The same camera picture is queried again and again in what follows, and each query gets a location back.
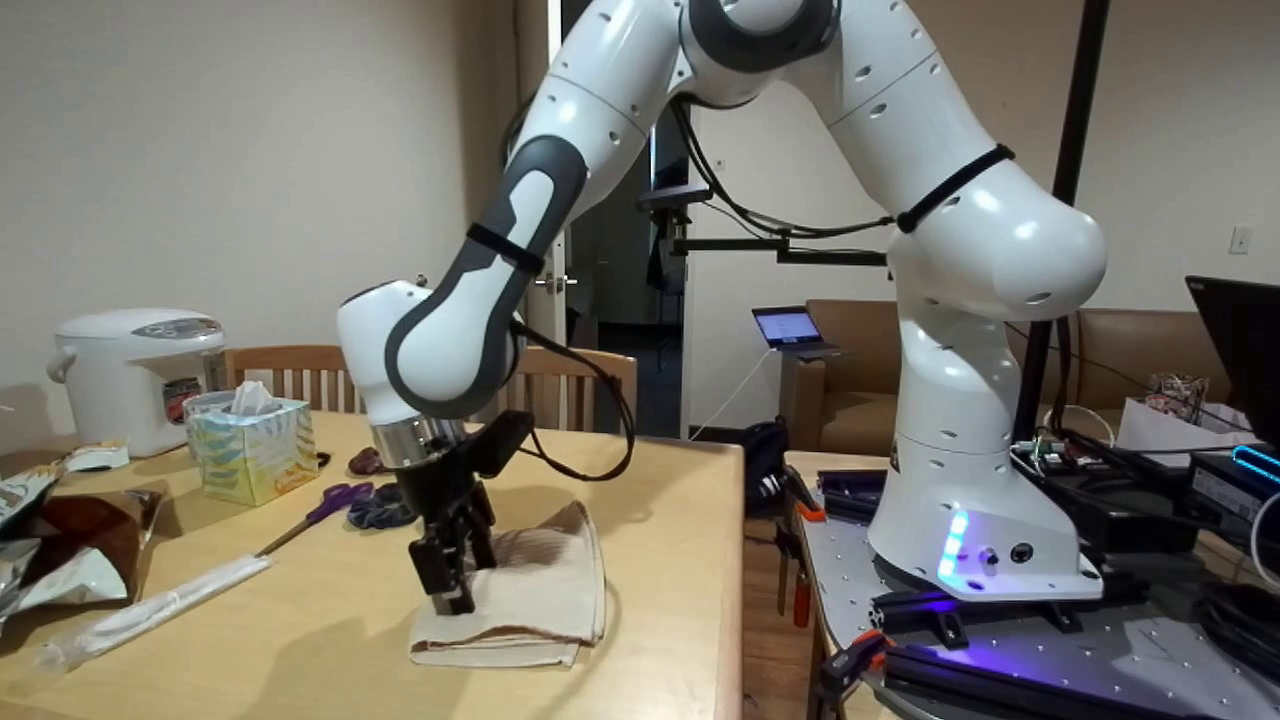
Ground black control box blue light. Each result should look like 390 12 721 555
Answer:
1186 439 1280 542

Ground grey robot mounting plate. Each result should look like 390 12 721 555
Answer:
795 512 1280 720

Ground long white paper wrapper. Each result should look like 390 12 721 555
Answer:
37 552 278 673

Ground small tablet with blue screen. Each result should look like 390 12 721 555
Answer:
747 303 830 355

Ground wrist-mounted camera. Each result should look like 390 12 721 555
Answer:
467 410 538 474

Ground light wooden slat-back chair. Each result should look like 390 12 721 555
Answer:
217 339 367 419
506 339 643 436

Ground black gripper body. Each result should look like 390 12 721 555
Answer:
394 430 504 552

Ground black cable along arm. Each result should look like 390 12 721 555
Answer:
506 307 643 488

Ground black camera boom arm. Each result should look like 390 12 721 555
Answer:
640 181 895 273

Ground beige cloth towel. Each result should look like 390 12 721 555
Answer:
404 496 615 673

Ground striped tissue box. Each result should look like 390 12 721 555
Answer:
185 381 322 509

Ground black laptop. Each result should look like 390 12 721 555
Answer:
1180 273 1280 454

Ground small white packet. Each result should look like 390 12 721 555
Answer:
59 444 132 480

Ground purple-handled scissors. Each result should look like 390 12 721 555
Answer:
257 480 380 559

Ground white electric water boiler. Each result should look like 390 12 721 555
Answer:
49 307 227 462

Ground brown snack bag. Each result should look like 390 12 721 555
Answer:
24 480 170 608

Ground silver foil snack bag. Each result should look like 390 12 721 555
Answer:
0 455 64 532

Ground black device at table edge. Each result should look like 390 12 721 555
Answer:
740 419 791 519

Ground orange-handled clamp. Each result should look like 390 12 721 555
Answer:
774 463 830 633
817 629 895 699

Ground black stand pole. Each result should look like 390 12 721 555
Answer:
1011 0 1114 450

